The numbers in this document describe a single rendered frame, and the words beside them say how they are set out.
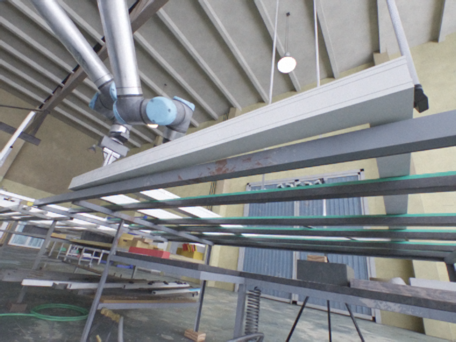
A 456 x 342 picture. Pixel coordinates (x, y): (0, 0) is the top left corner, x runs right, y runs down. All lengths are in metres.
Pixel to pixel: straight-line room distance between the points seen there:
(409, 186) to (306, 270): 0.70
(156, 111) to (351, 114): 0.56
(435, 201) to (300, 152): 6.98
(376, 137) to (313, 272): 0.87
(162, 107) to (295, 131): 0.45
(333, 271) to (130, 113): 1.11
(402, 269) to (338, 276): 5.80
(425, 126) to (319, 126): 0.16
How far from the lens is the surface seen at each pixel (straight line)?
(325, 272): 1.21
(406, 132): 0.47
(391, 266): 6.97
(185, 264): 1.07
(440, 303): 1.12
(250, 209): 8.25
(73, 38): 1.17
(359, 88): 0.46
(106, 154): 1.20
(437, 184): 0.70
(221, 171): 0.57
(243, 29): 9.15
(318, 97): 0.48
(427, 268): 6.61
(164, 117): 0.76
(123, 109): 0.85
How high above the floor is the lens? 0.57
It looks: 23 degrees up
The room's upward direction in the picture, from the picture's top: 9 degrees clockwise
